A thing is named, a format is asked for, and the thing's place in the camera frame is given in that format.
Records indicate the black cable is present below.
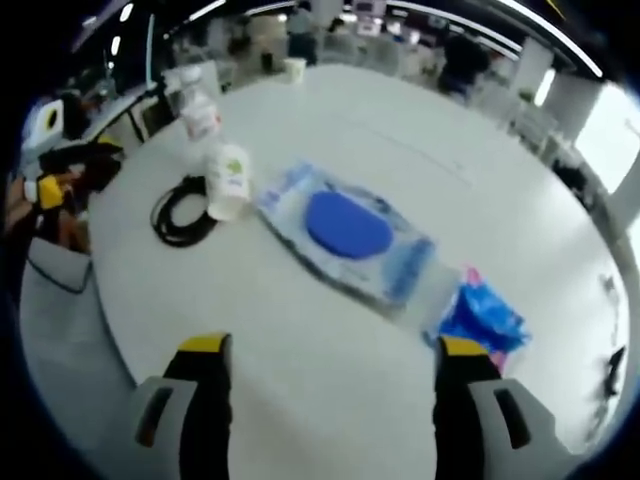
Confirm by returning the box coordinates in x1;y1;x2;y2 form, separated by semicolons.
151;174;219;247

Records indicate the grey chair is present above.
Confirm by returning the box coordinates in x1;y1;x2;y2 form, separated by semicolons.
27;235;96;297

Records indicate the blue plastic packet pink mark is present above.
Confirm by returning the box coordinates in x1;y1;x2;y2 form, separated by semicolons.
424;267;534;369

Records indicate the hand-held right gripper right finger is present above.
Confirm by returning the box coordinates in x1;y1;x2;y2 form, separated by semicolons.
432;335;571;480

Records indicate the white bottle green label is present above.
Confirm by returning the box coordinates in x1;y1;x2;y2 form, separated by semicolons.
202;142;251;221

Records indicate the person's left hand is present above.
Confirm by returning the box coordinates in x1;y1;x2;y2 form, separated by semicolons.
5;175;42;227

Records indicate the white bucket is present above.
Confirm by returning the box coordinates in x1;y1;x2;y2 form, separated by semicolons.
283;57;307;86

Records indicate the black clip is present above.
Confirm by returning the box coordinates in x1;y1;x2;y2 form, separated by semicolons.
599;345;627;396

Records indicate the wet wipes pack blue lid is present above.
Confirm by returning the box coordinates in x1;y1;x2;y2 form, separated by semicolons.
254;159;436;314

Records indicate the small white container red label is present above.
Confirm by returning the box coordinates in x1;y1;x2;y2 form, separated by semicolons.
180;102;224;144

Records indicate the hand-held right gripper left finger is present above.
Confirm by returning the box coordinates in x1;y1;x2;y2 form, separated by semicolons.
130;332;235;480

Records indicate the white table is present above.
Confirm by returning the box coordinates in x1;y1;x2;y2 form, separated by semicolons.
84;62;629;480

